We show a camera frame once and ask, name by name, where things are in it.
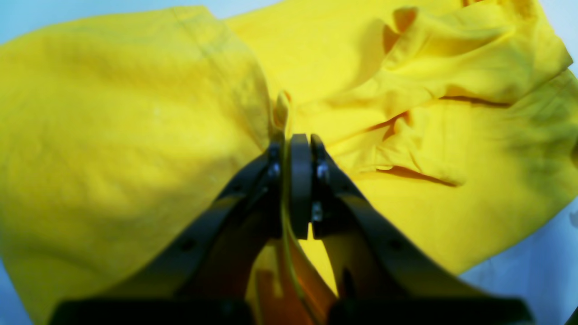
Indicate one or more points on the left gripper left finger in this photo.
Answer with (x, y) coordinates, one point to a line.
(201, 278)

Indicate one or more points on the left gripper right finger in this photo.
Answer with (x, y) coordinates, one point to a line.
(382, 277)

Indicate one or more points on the orange t-shirt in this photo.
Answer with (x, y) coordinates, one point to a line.
(457, 119)

